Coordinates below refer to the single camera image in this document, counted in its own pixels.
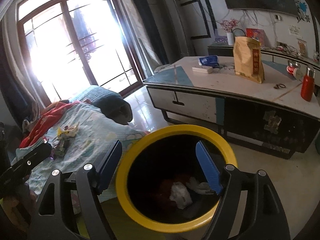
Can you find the light blue cartoon bedsheet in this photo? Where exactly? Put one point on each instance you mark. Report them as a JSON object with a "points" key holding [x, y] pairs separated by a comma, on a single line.
{"points": [[96, 134]]}

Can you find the red white can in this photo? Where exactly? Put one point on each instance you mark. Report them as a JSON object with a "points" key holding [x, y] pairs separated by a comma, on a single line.
{"points": [[293, 68]]}

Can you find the red thermos bottle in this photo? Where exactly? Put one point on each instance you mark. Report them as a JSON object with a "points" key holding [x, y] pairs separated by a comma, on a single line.
{"points": [[308, 84]]}

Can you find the white coffee table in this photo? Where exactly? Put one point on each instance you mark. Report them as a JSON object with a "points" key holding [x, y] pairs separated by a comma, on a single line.
{"points": [[270, 117]]}

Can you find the red floral blanket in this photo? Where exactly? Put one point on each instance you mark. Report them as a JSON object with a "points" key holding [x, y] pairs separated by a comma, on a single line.
{"points": [[48, 119]]}

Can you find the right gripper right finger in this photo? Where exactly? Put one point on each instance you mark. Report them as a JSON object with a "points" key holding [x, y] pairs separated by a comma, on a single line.
{"points": [[264, 216]]}

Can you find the black tv cabinet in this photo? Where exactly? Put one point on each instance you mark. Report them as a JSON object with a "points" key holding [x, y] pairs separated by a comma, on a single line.
{"points": [[268, 54]]}

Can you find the purple wrapper pile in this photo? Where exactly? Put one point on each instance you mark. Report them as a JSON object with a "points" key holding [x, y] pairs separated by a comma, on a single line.
{"points": [[60, 148]]}

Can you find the yellow white wrapper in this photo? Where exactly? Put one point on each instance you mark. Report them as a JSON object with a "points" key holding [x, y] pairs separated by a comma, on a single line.
{"points": [[67, 131]]}

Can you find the red picture box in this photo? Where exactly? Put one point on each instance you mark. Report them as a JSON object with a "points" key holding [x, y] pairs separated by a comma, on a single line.
{"points": [[257, 34]]}

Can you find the blue tissue pack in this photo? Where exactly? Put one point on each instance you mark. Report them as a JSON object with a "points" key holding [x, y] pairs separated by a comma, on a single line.
{"points": [[209, 61]]}

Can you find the white vase red flowers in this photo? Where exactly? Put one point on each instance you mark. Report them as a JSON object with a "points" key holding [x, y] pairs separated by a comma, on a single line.
{"points": [[228, 26]]}

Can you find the white flat box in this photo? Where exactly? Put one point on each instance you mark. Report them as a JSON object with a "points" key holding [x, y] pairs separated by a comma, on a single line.
{"points": [[203, 69]]}

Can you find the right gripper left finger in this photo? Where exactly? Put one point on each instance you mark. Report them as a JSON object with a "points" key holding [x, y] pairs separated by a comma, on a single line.
{"points": [[54, 218]]}

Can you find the dark teal sofa cushion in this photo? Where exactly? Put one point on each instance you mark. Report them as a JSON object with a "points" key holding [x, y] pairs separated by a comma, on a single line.
{"points": [[111, 104]]}

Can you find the blue white small bin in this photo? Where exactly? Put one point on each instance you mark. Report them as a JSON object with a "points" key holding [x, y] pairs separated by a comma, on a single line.
{"points": [[161, 68]]}

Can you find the white crumpled trash in bin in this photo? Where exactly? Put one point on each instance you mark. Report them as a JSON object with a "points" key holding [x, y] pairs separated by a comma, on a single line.
{"points": [[180, 195]]}

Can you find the grey window curtain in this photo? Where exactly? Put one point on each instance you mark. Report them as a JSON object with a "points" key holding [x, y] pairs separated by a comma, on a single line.
{"points": [[144, 34]]}

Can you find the yellow rim trash bin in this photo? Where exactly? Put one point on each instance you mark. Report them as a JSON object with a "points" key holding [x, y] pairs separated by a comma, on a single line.
{"points": [[148, 170]]}

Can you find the yellow paper bag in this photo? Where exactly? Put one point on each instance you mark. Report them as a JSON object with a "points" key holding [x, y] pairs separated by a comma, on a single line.
{"points": [[247, 59]]}

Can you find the tall grey air conditioner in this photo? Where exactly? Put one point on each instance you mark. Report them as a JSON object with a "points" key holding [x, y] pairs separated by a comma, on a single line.
{"points": [[177, 30]]}

